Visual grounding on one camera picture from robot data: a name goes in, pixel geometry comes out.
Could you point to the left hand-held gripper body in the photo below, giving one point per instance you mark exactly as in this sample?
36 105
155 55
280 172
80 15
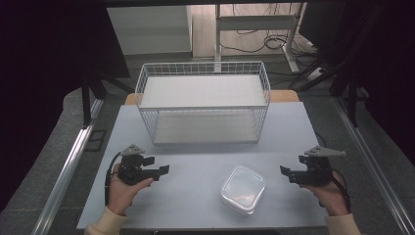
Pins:
130 169

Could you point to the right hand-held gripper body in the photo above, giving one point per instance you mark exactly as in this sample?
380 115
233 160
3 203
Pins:
319 171

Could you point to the clear plastic lidded container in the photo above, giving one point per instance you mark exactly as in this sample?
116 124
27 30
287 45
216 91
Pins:
243 189

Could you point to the person's left hand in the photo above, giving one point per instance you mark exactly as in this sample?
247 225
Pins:
121 194

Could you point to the person's right hand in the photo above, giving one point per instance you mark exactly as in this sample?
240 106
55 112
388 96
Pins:
332 199

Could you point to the black metal stand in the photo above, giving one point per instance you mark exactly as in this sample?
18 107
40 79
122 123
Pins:
86 101
351 101

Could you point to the white power strip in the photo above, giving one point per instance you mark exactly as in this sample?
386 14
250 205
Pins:
315 73

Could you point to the aluminium rail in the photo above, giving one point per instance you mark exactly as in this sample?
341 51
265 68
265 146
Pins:
65 173
378 176

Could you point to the white metal desk frame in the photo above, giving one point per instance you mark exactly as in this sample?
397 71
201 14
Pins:
257 23

